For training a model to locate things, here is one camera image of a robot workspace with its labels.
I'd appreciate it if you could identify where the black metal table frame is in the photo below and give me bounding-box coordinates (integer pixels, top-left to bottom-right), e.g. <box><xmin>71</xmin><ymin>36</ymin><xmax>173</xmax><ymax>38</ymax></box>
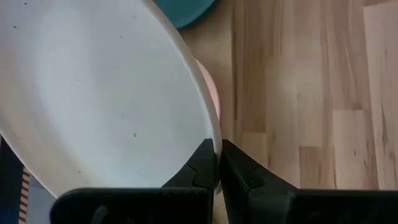
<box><xmin>0</xmin><ymin>136</ymin><xmax>25</xmax><ymax>224</ymax></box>

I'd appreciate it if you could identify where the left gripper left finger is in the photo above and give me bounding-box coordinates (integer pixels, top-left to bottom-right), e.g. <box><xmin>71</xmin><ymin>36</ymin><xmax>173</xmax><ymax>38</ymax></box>
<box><xmin>49</xmin><ymin>138</ymin><xmax>219</xmax><ymax>224</ymax></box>

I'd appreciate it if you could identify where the striped hazard floor tape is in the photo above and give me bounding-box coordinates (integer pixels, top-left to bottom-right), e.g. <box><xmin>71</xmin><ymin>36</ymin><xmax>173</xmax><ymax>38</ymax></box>
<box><xmin>17</xmin><ymin>167</ymin><xmax>32</xmax><ymax>224</ymax></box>

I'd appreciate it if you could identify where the pink plate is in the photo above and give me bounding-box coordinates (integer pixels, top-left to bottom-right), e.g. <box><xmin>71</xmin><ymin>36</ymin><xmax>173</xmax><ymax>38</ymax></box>
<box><xmin>195</xmin><ymin>58</ymin><xmax>222</xmax><ymax>123</ymax></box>

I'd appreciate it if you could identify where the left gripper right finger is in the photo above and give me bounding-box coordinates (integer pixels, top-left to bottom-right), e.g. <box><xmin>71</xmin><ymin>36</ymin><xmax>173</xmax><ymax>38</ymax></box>
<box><xmin>220</xmin><ymin>139</ymin><xmax>398</xmax><ymax>224</ymax></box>

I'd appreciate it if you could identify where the dark teal plate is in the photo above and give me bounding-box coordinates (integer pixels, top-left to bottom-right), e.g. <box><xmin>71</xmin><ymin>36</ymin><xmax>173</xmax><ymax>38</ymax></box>
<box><xmin>151</xmin><ymin>0</ymin><xmax>218</xmax><ymax>31</ymax></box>

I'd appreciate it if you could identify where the white plate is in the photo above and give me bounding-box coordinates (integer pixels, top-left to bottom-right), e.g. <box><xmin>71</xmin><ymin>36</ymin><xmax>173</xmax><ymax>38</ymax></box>
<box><xmin>0</xmin><ymin>0</ymin><xmax>223</xmax><ymax>198</ymax></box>

